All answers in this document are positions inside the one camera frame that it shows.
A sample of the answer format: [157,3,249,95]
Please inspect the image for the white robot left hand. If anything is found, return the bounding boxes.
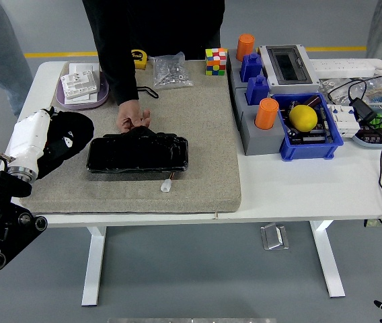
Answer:
[5,106,76,172]

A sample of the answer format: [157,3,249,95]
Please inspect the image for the person's right hand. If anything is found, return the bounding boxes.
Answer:
[116,100,152,134]

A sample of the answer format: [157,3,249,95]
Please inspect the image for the glossy black panel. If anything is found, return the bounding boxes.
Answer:
[85,124,190,174]

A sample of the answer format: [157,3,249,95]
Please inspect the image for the black rag with red tag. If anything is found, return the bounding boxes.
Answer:
[36,110,95,180]

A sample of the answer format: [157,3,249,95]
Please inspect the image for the purple tray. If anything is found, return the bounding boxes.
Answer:
[55,70,110,110]

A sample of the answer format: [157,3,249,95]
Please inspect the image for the yellow tape measure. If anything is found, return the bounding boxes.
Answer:
[130,49,149,70]

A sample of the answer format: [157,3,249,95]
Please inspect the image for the white ribbed socket module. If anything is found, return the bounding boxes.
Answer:
[60,70,100,100]

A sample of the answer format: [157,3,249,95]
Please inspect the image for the clear bag of screws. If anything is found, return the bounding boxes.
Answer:
[149,51,194,90]

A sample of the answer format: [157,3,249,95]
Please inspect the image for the grey-brown mat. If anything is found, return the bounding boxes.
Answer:
[19,59,242,215]

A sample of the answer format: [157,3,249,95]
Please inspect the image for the white table leg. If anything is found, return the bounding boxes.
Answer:
[309,220,346,299]
[81,225,107,307]

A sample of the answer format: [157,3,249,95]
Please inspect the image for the person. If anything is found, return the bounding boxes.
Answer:
[81,0,226,134]

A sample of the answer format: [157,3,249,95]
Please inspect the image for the colourful puzzle cube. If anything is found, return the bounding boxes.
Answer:
[205,47,228,77]

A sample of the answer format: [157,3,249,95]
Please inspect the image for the grey peg base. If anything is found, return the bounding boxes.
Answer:
[227,48,266,98]
[233,87,287,157]

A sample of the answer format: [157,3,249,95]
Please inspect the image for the blue block with knob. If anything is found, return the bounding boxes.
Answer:
[239,52,264,83]
[245,74,271,106]

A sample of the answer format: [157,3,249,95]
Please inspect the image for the metal floor plate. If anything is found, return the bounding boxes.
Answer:
[260,222,290,251]

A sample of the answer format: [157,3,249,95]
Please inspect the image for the orange cylinder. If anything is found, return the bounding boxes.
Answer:
[235,33,256,63]
[254,98,280,131]

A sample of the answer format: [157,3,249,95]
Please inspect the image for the light blue dish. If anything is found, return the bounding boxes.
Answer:
[351,106,382,149]

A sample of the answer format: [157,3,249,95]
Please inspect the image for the dark relay blocks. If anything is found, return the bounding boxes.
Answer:
[358,124,382,144]

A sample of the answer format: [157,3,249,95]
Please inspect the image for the yellow lemon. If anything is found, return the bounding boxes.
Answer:
[289,104,319,133]

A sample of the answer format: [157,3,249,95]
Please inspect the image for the blue plastic bin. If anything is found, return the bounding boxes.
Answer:
[271,92,344,162]

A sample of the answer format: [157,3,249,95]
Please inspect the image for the brown capacitor cylinder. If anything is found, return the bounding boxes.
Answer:
[303,94,322,109]

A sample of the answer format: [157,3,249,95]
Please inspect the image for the dark circuit board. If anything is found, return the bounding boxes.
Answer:
[285,126,334,146]

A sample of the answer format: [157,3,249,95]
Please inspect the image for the white circuit breaker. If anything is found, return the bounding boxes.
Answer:
[328,103,361,139]

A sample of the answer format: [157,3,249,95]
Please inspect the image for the black power adapter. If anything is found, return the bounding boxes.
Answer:
[350,97,378,124]

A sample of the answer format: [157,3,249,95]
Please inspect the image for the clear bag of rings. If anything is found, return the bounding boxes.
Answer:
[318,78,350,105]

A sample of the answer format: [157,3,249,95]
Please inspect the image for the clear bag of blue parts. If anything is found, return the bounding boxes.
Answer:
[348,76,382,107]

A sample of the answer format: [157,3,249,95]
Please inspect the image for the white power strip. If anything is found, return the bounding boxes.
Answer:
[310,59,377,79]

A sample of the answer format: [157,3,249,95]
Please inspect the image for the black strap loop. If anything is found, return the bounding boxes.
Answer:
[136,86,160,100]

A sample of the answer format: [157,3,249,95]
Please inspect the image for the white switch plate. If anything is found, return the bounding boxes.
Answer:
[64,91,100,106]
[68,63,101,83]

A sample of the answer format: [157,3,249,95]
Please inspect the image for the white wire connector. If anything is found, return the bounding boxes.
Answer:
[159,172,176,193]

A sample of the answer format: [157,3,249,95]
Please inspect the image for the black cable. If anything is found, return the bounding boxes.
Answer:
[327,75,382,229]

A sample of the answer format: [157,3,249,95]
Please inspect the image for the grey electrical enclosure box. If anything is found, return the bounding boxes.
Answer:
[258,44,321,96]

